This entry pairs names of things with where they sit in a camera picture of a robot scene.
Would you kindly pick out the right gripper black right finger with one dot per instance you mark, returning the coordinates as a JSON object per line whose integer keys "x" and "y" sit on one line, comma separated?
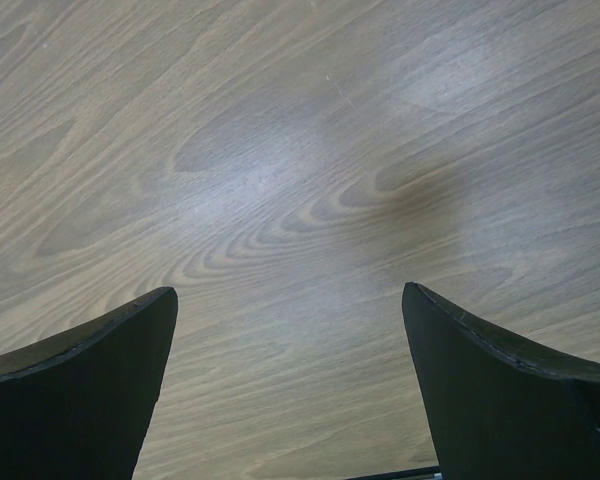
{"x": 499, "y": 405}

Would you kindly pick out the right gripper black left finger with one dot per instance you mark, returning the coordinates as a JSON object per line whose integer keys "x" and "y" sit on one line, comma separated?
{"x": 78, "y": 404}

